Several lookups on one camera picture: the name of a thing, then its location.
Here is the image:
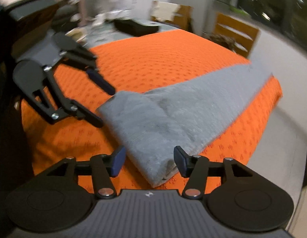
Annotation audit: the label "orange floral mat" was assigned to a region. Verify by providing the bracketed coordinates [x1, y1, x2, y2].
[21, 30, 283, 196]

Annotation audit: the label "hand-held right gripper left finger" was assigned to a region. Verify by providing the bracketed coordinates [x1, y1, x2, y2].
[45, 146, 126, 199]

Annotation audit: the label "beige quilted cloth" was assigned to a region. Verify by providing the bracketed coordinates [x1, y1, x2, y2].
[151, 1, 181, 21]

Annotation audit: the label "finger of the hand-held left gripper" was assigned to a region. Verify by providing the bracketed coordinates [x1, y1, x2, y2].
[27, 66, 104, 129]
[59, 45, 116, 96]

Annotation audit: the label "black folded pants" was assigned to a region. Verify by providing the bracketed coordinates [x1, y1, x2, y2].
[114, 19, 160, 37]

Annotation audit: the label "dark glass window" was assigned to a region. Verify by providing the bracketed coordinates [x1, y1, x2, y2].
[238, 0, 307, 60]

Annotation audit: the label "light grey sweater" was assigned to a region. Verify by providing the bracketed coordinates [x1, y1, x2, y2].
[96, 59, 273, 187]

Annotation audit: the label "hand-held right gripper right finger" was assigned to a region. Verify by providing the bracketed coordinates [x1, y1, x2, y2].
[174, 146, 255, 200]

